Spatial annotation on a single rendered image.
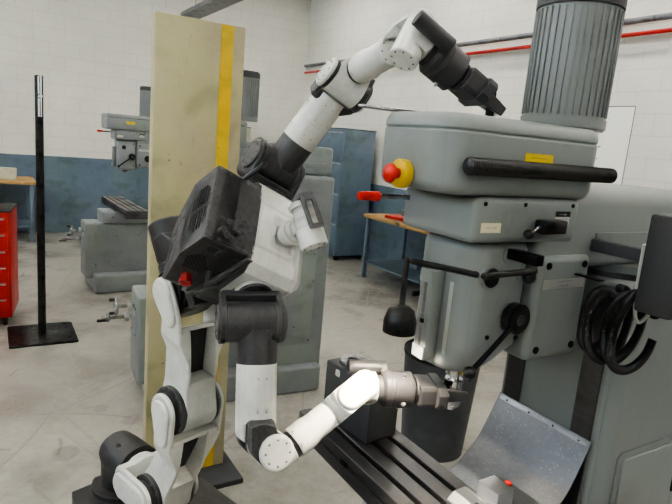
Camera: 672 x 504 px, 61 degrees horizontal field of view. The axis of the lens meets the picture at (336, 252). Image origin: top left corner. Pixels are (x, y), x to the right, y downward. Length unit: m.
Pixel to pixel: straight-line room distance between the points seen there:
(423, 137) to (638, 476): 1.15
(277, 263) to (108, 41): 8.98
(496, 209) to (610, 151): 5.00
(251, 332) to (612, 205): 0.93
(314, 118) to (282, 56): 9.64
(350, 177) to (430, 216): 7.36
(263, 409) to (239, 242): 0.37
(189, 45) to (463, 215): 1.87
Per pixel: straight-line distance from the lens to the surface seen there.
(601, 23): 1.49
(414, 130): 1.20
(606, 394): 1.66
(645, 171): 6.00
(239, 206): 1.33
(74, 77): 10.04
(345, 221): 8.69
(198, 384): 1.71
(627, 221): 1.63
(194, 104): 2.80
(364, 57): 1.38
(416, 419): 3.53
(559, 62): 1.47
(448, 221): 1.24
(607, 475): 1.77
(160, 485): 1.94
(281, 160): 1.48
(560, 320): 1.49
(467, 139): 1.14
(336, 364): 1.82
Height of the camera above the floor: 1.82
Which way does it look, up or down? 11 degrees down
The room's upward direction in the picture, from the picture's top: 5 degrees clockwise
